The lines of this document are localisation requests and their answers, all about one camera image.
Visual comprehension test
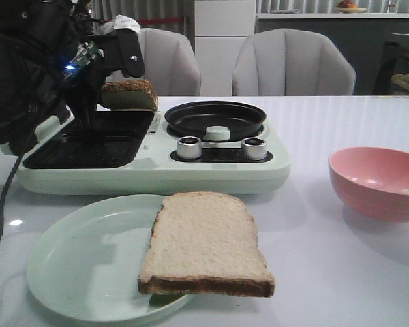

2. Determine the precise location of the mint green round plate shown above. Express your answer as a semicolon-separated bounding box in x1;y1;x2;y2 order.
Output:
26;195;192;326

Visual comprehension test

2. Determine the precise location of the grey counter with white top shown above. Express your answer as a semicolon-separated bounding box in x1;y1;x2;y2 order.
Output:
256;13;409;95

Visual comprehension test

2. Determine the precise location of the silver control knob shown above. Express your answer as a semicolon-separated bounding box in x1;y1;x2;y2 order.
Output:
241;138;267;161
176;136;202;159

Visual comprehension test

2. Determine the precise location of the fruit plate on counter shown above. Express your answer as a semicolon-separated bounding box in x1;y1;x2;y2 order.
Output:
336;0;367;14

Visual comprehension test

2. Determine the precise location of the left silver control knob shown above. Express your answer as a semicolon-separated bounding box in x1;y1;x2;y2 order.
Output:
176;136;202;159

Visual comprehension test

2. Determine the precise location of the white cabinet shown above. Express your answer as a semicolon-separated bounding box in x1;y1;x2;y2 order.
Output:
194;1;256;96

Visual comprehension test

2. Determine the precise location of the left grey upholstered chair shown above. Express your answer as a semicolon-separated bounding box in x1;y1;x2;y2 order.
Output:
136;28;202;97

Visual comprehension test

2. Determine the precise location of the bread slice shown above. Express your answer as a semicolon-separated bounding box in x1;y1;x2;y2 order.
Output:
138;191;275;298
100;80;158;111

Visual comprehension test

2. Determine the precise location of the breakfast maker hinged lid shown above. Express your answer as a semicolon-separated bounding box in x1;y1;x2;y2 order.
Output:
0;113;74;156

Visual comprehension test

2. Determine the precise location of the black cable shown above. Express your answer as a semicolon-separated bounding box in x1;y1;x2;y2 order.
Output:
0;149;27;300

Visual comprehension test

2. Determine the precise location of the grey upholstered chair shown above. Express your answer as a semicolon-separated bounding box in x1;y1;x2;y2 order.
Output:
136;28;202;97
232;29;356;96

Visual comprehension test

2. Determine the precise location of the black round frying pan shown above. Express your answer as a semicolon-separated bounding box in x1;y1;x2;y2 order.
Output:
164;100;267;142

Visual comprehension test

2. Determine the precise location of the right grey upholstered chair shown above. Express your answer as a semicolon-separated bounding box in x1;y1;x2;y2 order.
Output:
232;29;356;96

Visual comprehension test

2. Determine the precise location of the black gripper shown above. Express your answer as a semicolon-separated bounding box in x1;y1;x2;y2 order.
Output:
59;29;145;130

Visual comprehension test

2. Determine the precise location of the dark appliance at right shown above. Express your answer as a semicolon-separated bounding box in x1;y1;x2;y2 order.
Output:
372;33;409;95

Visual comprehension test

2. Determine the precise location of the right silver control knob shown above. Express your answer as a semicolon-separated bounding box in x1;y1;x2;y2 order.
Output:
241;138;267;161

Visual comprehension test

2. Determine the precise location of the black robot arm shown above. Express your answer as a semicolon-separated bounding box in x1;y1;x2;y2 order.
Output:
0;1;145;155

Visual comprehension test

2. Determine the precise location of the pink bowl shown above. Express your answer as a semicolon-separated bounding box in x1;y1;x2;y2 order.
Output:
329;146;409;223

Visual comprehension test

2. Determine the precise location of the mint green breakfast maker base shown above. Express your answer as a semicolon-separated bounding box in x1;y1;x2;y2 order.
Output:
16;110;290;195

